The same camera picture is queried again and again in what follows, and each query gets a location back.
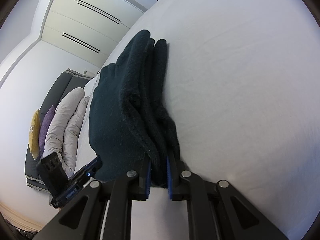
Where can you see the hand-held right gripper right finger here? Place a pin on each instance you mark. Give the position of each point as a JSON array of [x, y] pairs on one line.
[[169, 180]]

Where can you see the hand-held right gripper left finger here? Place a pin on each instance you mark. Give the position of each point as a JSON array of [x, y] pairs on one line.
[[148, 180]]

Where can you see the dark green sweater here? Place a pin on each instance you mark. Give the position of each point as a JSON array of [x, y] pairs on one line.
[[120, 105]]

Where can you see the yellow pillow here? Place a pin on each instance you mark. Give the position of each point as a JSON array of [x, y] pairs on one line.
[[33, 135]]

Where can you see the purple pillow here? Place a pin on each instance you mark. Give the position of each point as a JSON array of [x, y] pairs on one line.
[[46, 127]]

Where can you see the folded pale grey duvet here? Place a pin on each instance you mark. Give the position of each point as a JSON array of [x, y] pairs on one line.
[[65, 120]]

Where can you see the grey padded headboard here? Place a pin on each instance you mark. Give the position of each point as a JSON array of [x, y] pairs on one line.
[[55, 92]]

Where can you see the bed with white sheet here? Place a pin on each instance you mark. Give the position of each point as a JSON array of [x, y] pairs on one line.
[[237, 80]]

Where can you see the white wardrobe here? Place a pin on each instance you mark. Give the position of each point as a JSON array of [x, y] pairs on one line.
[[75, 20]]

